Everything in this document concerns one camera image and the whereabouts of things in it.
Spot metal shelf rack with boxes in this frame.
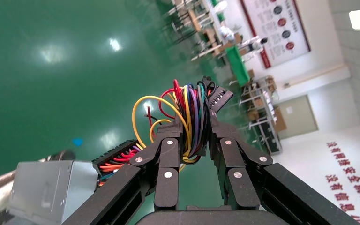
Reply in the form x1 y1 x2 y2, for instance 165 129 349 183
240 76 284 156

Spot grey power supply with wires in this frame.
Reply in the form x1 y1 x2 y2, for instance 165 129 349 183
7 76 234 225

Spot red framed wall notice board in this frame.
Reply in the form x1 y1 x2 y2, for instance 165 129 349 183
240 0 312 69

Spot wooden workbenches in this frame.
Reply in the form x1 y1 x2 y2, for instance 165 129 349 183
164 0 230 62

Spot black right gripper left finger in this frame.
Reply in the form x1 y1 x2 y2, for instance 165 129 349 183
62 118 184 225

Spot black pipe joint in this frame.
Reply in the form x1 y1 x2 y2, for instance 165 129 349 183
47 150 76 163

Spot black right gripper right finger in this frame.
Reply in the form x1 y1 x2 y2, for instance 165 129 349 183
209 116 360 225

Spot grey door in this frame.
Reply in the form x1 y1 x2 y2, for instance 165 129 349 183
276 94 319 139

